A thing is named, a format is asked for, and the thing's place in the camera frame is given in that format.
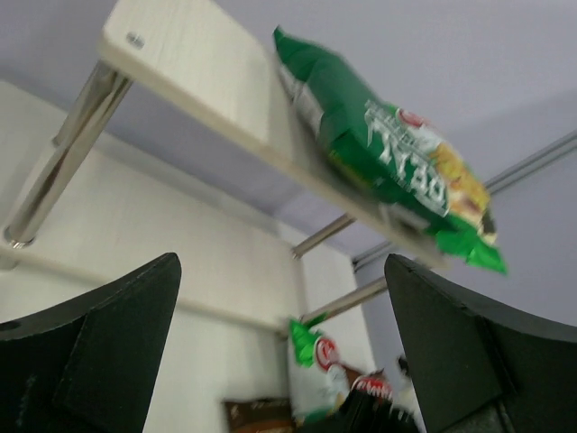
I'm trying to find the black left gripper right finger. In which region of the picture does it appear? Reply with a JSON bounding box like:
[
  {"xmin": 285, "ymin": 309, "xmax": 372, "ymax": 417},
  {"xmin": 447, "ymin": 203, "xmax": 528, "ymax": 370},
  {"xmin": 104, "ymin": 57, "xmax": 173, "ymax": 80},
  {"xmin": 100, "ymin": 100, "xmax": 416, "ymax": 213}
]
[{"xmin": 384, "ymin": 254, "xmax": 576, "ymax": 432}]

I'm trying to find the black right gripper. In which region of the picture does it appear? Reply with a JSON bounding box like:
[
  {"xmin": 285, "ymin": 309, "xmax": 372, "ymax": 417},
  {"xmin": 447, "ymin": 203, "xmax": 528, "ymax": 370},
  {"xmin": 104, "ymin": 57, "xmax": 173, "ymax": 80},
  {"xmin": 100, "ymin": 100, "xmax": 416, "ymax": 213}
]
[{"xmin": 310, "ymin": 392, "xmax": 419, "ymax": 433}]

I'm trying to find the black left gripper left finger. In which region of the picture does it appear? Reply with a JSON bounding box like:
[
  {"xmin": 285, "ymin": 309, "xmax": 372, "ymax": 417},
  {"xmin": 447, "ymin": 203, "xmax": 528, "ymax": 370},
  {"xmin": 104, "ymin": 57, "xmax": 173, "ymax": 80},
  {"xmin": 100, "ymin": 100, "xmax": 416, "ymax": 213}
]
[{"xmin": 1, "ymin": 253, "xmax": 181, "ymax": 432}]

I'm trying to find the brown Chuba bag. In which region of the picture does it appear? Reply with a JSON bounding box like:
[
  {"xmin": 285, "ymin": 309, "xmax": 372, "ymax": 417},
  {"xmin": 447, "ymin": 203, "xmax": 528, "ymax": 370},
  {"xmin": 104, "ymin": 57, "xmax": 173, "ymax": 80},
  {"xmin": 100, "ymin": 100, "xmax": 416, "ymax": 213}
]
[{"xmin": 343, "ymin": 364, "xmax": 393, "ymax": 402}]

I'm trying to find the brown Kettle chips bag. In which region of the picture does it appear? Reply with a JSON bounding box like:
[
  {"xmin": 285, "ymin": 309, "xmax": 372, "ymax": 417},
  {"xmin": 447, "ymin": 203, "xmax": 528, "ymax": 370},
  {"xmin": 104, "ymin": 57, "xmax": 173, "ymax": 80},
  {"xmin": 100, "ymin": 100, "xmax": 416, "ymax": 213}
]
[{"xmin": 222, "ymin": 398, "xmax": 295, "ymax": 433}]

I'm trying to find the green Real chips bag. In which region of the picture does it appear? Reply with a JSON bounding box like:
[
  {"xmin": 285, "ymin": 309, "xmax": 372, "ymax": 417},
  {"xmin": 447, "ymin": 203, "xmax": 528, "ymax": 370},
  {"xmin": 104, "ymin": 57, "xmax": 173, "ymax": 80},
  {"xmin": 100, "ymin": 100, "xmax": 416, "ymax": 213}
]
[{"xmin": 272, "ymin": 27, "xmax": 508, "ymax": 274}]

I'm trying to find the white two-tier shelf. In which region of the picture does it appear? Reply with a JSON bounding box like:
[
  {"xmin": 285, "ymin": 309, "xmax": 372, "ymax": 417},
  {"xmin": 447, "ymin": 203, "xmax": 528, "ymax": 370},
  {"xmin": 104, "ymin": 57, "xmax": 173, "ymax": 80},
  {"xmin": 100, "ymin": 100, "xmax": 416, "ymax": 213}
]
[{"xmin": 1, "ymin": 1, "xmax": 444, "ymax": 332}]

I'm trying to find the aluminium frame post right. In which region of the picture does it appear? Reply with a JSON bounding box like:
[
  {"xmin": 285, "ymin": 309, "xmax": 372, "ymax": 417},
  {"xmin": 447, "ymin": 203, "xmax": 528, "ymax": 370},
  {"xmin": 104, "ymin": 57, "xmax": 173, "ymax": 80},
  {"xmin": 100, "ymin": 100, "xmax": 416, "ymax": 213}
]
[{"xmin": 352, "ymin": 131, "xmax": 576, "ymax": 272}]

